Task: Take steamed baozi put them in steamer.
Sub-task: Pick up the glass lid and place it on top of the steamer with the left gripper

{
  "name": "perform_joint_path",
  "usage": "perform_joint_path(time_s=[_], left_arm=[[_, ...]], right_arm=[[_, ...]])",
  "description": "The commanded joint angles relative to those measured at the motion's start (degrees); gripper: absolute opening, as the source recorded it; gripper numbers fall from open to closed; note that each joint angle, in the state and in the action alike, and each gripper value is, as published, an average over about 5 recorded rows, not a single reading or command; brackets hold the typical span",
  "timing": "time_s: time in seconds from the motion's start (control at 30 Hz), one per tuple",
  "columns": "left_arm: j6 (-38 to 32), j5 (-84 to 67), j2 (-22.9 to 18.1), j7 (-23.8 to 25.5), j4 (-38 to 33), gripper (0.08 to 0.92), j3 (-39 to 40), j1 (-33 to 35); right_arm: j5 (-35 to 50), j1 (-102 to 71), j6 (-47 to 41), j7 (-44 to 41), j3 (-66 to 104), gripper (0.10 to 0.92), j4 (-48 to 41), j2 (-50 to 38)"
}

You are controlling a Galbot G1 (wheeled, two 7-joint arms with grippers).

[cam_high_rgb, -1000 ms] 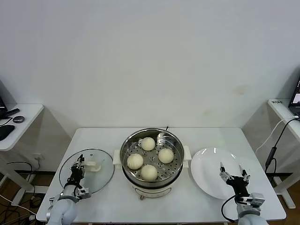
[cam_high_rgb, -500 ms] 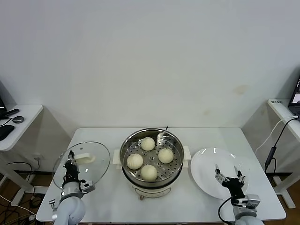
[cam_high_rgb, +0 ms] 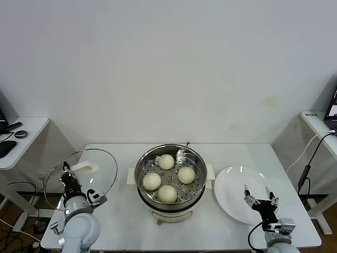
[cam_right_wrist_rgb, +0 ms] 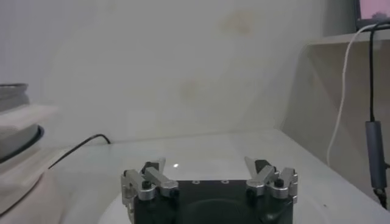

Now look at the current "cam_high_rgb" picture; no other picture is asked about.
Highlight white laptop cable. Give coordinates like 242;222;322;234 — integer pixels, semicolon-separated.
286;130;336;172

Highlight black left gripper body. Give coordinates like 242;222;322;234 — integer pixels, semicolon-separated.
60;176;82;197

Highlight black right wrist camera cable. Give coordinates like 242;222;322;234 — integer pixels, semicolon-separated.
247;221;269;250

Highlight tangled black floor cables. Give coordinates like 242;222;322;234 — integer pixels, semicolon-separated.
0;226;35;253

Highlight perforated steel steamer basket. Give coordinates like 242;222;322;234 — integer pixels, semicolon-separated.
134;143;207;205

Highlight white side desk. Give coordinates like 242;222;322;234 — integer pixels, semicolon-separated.
0;116;56;232
299;110;337;235

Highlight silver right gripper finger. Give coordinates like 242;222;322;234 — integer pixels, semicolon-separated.
265;186;280;211
243;184;260;209

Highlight open dark laptop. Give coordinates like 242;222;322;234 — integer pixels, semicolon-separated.
324;88;337;130

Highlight dark grey monitor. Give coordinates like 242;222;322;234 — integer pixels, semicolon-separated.
0;89;19;135

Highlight white steamed baozi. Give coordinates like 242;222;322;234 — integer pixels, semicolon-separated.
158;154;175;170
142;172;162;191
157;185;177;205
177;167;196;184

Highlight white round plate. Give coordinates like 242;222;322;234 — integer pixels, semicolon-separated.
213;165;281;225

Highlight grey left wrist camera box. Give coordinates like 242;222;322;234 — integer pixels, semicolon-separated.
86;189;108;207

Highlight white wall socket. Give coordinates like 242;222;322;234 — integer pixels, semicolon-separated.
36;172;50;185

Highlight black floor cable loop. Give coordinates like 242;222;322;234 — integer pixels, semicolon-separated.
6;181;49;227

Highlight cream electric cooker base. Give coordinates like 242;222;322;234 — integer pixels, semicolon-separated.
127;163;215;227

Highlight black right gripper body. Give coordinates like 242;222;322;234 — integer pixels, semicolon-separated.
251;200;280;225

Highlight white table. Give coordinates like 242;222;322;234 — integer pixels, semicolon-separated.
41;143;322;251

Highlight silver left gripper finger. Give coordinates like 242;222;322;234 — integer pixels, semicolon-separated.
62;161;80;177

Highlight glass lid with cream handle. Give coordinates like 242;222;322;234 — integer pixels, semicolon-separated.
44;148;118;210

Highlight white floor cable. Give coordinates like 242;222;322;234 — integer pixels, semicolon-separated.
0;220;42;242

